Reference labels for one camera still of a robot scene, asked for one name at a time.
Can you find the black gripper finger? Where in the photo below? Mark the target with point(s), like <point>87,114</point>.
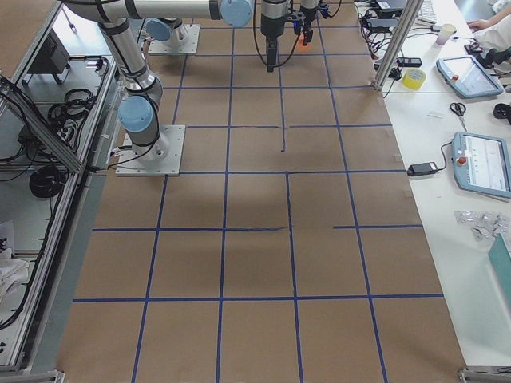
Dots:
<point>298,28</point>
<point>307,33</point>
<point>272,52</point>

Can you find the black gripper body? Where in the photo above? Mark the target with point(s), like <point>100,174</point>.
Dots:
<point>270,29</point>
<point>307,16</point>

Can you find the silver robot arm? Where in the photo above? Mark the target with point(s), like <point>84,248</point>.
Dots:
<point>234,13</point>
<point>138,114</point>

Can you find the black remote handset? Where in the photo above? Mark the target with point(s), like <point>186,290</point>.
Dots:
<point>409,62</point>

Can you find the yellow tape roll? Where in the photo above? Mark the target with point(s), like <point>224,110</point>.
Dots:
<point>414,78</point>

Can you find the white paper cup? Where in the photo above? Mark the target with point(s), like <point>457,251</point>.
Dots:
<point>444,34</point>

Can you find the far teach pendant tablet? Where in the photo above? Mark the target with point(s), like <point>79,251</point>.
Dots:
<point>467,77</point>

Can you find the teach pendant tablet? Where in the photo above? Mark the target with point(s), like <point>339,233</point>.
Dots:
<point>467,77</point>
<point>481,164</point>

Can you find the black power adapter brick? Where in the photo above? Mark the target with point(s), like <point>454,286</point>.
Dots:
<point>422,169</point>

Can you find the brown paper table mat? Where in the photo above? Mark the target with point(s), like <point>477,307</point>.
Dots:
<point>289,248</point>

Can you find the near teach pendant tablet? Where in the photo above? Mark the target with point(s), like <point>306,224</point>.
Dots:
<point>481,164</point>

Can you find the small plastic bags pile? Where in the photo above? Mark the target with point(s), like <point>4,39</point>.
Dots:
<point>484,224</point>

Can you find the teal folder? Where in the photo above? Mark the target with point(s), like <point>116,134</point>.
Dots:
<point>499,257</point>

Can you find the white crumpled cloth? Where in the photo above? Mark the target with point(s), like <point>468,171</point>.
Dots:
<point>14,271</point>

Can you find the aluminium frame post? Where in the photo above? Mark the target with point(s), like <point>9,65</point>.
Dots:
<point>406,21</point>

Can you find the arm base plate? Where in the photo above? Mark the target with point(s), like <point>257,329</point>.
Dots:
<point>166,40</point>
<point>164,158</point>

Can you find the black handled scissors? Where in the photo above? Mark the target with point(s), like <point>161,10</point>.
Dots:
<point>459,110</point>

